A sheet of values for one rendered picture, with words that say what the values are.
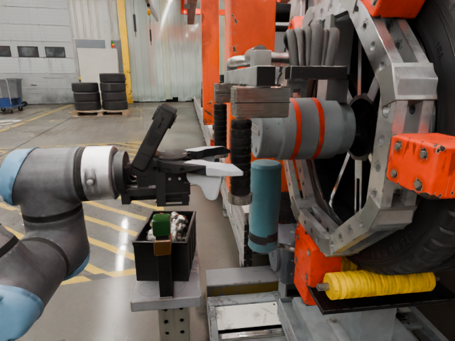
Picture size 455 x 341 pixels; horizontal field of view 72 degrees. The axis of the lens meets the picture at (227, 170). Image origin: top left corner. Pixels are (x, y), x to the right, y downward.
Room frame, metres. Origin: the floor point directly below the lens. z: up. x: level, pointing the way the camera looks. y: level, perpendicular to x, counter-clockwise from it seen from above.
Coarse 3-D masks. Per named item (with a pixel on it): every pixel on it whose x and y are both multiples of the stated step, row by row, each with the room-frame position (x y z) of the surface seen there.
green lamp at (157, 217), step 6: (156, 216) 0.65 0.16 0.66; (162, 216) 0.65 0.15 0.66; (168, 216) 0.65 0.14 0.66; (156, 222) 0.63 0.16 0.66; (162, 222) 0.63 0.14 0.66; (168, 222) 0.63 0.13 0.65; (156, 228) 0.63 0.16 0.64; (162, 228) 0.63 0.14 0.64; (168, 228) 0.63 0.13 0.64; (156, 234) 0.63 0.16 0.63; (162, 234) 0.63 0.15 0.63; (168, 234) 0.63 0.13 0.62
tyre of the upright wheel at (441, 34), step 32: (448, 0) 0.50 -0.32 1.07; (448, 32) 0.49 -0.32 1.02; (448, 64) 0.47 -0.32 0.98; (448, 96) 0.46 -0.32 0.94; (448, 128) 0.45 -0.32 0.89; (416, 224) 0.48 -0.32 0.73; (448, 224) 0.42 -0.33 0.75; (352, 256) 0.65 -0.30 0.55; (384, 256) 0.54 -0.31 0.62; (416, 256) 0.47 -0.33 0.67; (448, 256) 0.46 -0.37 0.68
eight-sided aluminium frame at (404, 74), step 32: (352, 0) 0.60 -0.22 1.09; (384, 32) 0.52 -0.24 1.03; (384, 64) 0.50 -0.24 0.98; (416, 64) 0.47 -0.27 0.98; (384, 96) 0.47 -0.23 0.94; (416, 96) 0.45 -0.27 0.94; (384, 128) 0.47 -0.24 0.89; (416, 128) 0.46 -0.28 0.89; (288, 160) 0.92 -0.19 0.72; (384, 160) 0.46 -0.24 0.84; (384, 192) 0.45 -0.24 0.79; (320, 224) 0.75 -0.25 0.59; (352, 224) 0.52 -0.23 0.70; (384, 224) 0.45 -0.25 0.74
